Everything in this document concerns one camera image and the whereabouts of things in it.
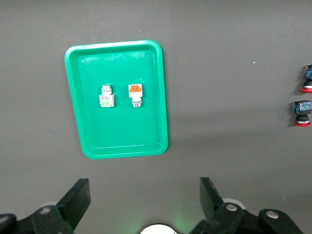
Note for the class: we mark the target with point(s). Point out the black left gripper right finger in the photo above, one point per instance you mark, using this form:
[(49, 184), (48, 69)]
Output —
[(212, 202)]

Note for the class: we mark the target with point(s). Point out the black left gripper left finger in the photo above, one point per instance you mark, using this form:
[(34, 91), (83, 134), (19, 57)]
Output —
[(73, 202)]

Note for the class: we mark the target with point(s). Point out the green push button green block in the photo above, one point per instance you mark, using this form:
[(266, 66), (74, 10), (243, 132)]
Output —
[(106, 97)]

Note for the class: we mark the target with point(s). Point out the orange-capped white switch block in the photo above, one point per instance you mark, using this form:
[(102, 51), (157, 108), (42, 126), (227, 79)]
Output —
[(135, 93)]

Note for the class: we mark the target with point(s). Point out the green plastic tray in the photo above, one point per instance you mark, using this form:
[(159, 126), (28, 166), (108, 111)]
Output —
[(117, 129)]

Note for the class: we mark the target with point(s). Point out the red mushroom push button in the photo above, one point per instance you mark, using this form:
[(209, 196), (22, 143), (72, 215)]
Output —
[(302, 112), (308, 78)]

